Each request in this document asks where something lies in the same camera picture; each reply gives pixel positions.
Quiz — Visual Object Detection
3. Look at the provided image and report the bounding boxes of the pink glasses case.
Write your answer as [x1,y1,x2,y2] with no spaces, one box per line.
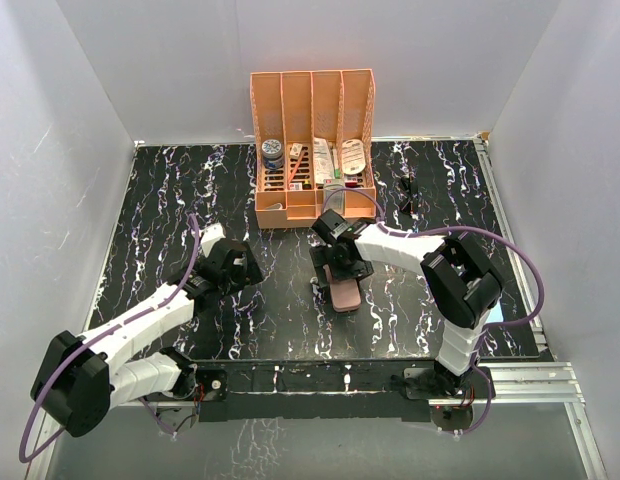
[324,266,361,313]

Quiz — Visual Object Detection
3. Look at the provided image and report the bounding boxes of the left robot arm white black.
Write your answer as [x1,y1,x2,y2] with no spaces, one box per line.
[30,235,263,437]

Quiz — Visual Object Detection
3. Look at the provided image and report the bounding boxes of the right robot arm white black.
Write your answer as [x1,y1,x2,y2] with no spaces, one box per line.
[310,209,503,397]

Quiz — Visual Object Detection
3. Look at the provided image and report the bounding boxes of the black sunglasses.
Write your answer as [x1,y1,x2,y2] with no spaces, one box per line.
[400,174,419,215]

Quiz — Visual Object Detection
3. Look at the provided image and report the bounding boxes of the grey white small box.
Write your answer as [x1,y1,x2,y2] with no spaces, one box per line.
[322,179,345,216]

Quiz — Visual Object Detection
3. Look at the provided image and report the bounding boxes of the white tube package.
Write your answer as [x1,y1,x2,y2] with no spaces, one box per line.
[313,137,333,185]

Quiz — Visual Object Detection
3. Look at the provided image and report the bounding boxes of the oval beige tag package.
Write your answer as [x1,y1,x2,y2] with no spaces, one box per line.
[341,139,366,175]

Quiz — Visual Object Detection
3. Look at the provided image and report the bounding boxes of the red pencil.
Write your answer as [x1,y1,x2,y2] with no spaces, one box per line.
[288,147,308,184]

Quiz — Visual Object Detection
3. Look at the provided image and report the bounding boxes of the blue white round tin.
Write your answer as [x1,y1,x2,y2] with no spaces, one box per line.
[261,138,285,171]

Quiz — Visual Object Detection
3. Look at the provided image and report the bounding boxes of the small white card box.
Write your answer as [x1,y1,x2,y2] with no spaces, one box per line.
[289,143,303,159]

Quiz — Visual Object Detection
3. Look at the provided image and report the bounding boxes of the orange desk organizer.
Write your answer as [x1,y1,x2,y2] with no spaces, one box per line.
[250,69,379,229]

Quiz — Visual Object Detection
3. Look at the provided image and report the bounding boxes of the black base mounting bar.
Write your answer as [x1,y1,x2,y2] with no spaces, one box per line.
[139,358,496,424]

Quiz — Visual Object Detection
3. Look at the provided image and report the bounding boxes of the blue cleaning cloth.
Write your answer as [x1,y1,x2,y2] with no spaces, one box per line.
[487,303,504,323]

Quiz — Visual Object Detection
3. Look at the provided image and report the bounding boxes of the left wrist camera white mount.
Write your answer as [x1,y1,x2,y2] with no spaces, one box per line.
[199,223,225,257]

